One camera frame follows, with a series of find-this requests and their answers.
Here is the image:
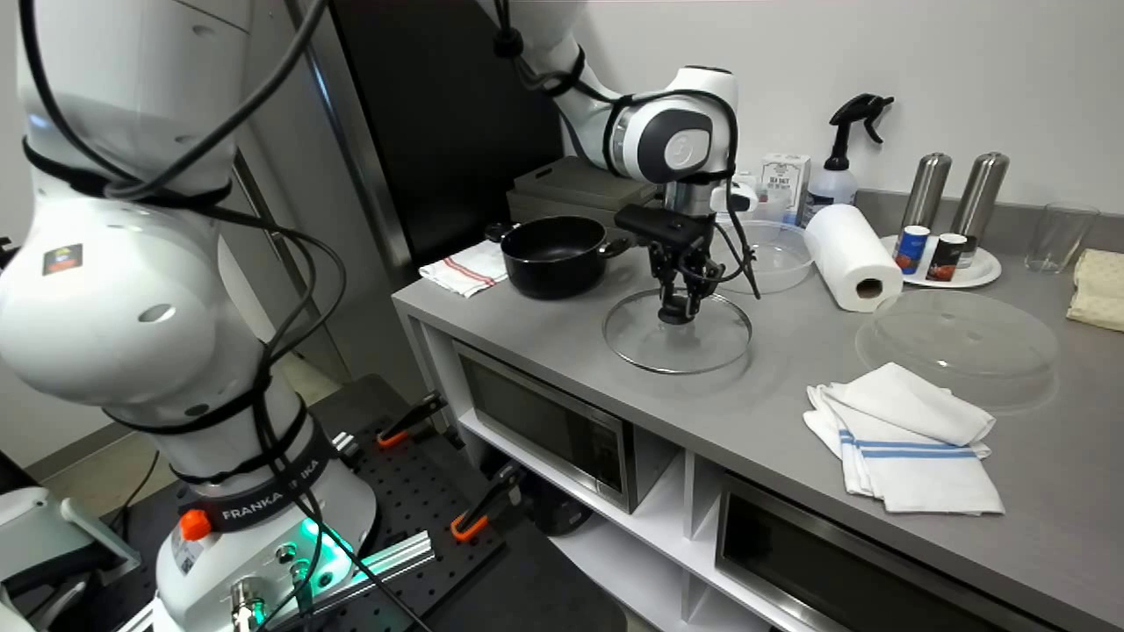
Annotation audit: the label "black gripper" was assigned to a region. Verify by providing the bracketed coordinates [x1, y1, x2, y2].
[650, 221, 728, 326]

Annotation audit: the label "glass pot lid black knob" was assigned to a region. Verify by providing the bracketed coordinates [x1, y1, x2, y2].
[600, 283, 755, 378]

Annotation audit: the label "black cooking pot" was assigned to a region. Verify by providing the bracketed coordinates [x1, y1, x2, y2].
[497, 214, 637, 300]

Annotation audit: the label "white paper towel roll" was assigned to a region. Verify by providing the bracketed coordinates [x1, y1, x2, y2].
[802, 201, 909, 318]

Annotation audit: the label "built-in microwave oven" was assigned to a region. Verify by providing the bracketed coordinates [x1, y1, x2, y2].
[709, 486, 979, 632]
[447, 346, 644, 516]

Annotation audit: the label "spray bottle black trigger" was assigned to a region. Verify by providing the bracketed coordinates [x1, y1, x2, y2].
[804, 92, 897, 228]

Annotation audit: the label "white towel red stripes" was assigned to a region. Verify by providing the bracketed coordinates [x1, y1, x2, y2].
[413, 238, 513, 300]

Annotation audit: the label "blue can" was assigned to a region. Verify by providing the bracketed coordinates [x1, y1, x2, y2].
[893, 221, 933, 279]

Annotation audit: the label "black and red can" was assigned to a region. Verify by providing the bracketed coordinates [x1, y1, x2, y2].
[922, 228, 977, 283]

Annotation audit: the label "white cloth blue stripes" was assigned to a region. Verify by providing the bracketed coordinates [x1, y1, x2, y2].
[802, 358, 1008, 518]

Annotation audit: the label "clear glass turntable plate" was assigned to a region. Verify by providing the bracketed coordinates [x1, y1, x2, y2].
[851, 287, 1065, 385]

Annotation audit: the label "large black panel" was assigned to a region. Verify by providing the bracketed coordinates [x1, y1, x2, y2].
[322, 0, 570, 279]

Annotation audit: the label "white plate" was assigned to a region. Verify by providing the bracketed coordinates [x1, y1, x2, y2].
[877, 232, 1008, 293]

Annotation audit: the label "black robot table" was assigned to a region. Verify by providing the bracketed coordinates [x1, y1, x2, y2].
[107, 371, 557, 632]

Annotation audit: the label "yellow cloth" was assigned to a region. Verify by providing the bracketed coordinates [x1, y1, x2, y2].
[1065, 244, 1124, 335]

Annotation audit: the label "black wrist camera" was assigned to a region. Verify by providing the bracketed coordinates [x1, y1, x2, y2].
[610, 201, 706, 254]

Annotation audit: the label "orange-handled clamp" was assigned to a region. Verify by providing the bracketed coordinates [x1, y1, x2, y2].
[373, 392, 450, 455]
[447, 462, 525, 547]

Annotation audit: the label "aluminium mounting rail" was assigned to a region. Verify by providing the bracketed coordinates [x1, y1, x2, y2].
[333, 525, 439, 594]

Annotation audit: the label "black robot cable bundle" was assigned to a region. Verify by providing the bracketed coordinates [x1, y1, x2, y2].
[14, 0, 413, 632]

